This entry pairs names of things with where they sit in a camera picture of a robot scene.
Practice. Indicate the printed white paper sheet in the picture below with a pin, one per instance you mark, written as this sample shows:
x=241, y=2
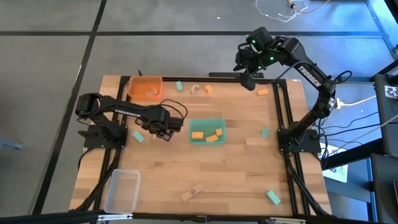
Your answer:
x=337, y=172

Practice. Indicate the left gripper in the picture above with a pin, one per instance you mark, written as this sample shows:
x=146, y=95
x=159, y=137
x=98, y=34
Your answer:
x=168, y=124

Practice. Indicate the small orange cube block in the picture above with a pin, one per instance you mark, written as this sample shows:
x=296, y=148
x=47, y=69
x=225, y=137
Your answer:
x=208, y=89
x=219, y=132

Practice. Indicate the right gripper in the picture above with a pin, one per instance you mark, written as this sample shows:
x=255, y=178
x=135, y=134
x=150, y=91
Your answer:
x=250, y=59

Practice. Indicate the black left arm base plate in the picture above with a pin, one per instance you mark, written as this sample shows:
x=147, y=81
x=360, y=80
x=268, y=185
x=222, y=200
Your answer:
x=93, y=141

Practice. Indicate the black diagonal beam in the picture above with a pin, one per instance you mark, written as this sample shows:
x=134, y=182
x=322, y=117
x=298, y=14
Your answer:
x=351, y=154

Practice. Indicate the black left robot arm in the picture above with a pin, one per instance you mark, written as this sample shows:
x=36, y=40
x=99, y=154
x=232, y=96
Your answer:
x=124, y=109

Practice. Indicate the printed natural wooden plank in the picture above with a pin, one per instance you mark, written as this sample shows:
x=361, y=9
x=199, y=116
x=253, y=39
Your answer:
x=192, y=192

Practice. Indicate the orange plastic bin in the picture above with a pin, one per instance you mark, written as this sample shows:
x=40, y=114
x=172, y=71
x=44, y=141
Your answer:
x=136, y=93

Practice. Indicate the teal plastic bin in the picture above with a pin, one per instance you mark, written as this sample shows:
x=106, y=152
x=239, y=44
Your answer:
x=205, y=124

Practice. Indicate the teal wooden block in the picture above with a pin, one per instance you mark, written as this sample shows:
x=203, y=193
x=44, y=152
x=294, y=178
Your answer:
x=265, y=132
x=179, y=86
x=273, y=197
x=138, y=136

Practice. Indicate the natural wooden arch block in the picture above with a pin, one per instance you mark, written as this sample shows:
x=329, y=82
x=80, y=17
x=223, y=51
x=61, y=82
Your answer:
x=193, y=88

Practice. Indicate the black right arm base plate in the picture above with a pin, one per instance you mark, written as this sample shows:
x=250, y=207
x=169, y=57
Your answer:
x=311, y=144

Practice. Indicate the black overhead beam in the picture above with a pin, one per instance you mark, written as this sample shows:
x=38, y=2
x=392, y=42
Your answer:
x=46, y=217

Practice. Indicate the orange wooden block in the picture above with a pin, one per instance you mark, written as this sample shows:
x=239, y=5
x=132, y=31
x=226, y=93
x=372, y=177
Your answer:
x=211, y=138
x=263, y=92
x=197, y=135

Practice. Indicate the clear plastic bin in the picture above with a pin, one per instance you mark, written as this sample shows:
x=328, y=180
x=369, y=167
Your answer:
x=122, y=193

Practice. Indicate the blue metal frame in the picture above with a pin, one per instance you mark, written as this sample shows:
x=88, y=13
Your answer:
x=377, y=23

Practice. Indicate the small natural wooden block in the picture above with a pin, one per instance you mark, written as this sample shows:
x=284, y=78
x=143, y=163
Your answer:
x=151, y=92

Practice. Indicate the silver metal bracket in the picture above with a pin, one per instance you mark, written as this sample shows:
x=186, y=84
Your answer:
x=115, y=216
x=286, y=221

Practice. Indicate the black case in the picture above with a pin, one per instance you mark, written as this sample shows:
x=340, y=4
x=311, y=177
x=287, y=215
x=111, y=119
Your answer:
x=385, y=118
x=385, y=186

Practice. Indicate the black aluminium table frame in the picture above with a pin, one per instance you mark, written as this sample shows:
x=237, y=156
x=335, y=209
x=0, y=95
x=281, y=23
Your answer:
x=202, y=79

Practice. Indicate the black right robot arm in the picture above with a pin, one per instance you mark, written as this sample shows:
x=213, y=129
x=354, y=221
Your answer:
x=311, y=77

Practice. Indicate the black white fiducial tag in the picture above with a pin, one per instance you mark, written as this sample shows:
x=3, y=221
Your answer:
x=391, y=92

